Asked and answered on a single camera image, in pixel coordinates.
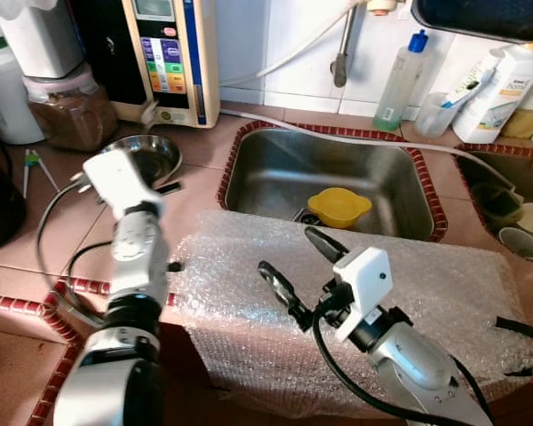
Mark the metal tap lever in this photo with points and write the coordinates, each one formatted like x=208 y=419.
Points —
x=340 y=71

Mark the white plastic jug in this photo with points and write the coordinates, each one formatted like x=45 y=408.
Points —
x=40 y=40

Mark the dark hanging tray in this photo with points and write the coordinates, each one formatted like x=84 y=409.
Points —
x=489 y=19

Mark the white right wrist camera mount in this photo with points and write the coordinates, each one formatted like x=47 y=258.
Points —
x=364 y=288

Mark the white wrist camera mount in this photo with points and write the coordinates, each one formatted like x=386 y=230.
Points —
x=115 y=182
x=364 y=288

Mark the clear bubble wrap sheet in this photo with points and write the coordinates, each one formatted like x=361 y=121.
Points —
x=409 y=293

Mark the white detergent bottle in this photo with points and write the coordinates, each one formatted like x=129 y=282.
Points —
x=506 y=93

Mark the yellow sponge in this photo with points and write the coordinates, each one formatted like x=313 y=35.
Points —
x=524 y=124

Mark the beige water ioniser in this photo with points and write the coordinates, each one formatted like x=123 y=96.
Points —
x=204 y=62

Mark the yellow plastic strainer bowl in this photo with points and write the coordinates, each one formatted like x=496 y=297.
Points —
x=338 y=209

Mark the white and blue toothbrush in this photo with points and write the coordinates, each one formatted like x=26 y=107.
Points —
x=469 y=84

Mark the clear bottle with blue cap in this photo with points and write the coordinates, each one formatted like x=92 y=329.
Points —
x=398 y=89

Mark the black electric kettle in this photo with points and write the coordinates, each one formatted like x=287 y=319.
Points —
x=0 y=195

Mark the steel sink basin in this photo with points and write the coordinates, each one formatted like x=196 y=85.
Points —
x=489 y=164
x=338 y=164

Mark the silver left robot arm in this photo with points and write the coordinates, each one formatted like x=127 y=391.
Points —
x=129 y=293

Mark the black tape strip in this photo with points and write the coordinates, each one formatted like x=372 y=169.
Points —
x=524 y=328
x=174 y=265

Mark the clear jar of brown powder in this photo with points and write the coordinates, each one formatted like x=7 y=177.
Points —
x=71 y=115

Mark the dark green bowl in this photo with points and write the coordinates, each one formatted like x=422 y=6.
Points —
x=496 y=200

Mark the round steel bowl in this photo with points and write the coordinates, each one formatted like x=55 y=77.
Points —
x=155 y=155

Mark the white jar with green lid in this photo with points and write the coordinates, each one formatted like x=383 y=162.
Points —
x=4 y=102

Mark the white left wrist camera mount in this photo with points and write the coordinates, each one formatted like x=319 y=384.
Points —
x=115 y=182

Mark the clear plastic cup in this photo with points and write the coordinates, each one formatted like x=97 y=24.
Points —
x=433 y=120

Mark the small grey cup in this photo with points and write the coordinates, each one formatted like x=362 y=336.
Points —
x=520 y=244

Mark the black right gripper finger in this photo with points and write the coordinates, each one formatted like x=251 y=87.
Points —
x=327 y=245
x=284 y=295

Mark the beige tap fitting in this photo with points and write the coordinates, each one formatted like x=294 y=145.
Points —
x=382 y=7

